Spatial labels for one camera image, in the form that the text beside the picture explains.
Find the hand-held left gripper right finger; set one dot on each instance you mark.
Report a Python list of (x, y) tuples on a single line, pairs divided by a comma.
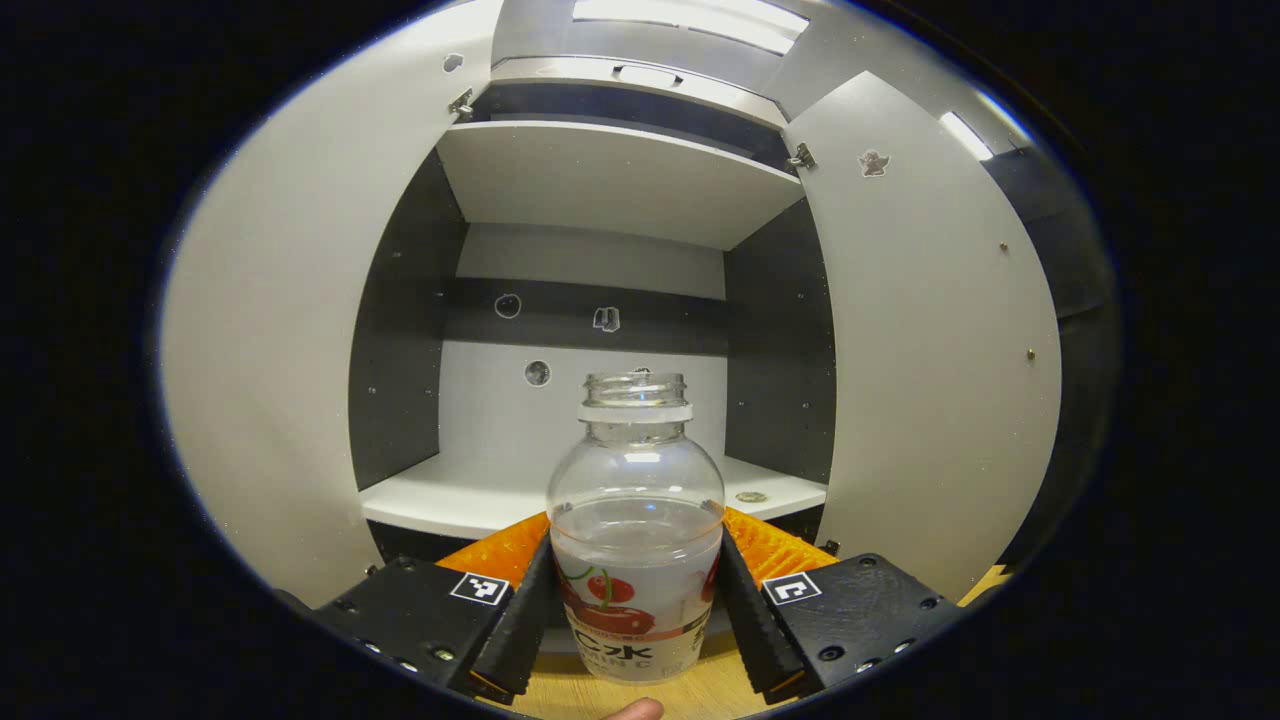
[(755, 620)]

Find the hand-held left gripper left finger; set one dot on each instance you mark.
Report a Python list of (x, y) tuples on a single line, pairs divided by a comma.
[(520, 625)]

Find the clear bottle with red label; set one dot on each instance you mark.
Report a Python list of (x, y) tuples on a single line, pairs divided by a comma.
[(635, 520)]

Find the grey cabinet door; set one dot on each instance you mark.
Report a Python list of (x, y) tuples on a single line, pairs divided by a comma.
[(280, 330), (940, 350)]

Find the grey cabinet with shelves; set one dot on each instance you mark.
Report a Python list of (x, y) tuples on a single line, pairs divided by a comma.
[(610, 180)]

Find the small rectangular ceiling light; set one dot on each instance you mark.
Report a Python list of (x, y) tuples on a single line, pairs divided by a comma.
[(965, 135)]

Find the large rectangular ceiling light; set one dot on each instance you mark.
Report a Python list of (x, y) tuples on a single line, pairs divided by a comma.
[(700, 20)]

